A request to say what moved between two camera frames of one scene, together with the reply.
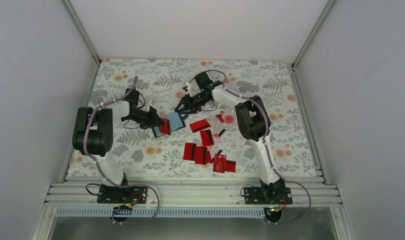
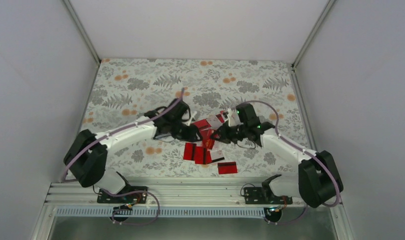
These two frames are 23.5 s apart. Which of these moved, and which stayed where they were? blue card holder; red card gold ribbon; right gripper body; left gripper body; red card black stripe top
Moved: left gripper body; right gripper body; red card gold ribbon; blue card holder
Stayed: red card black stripe top
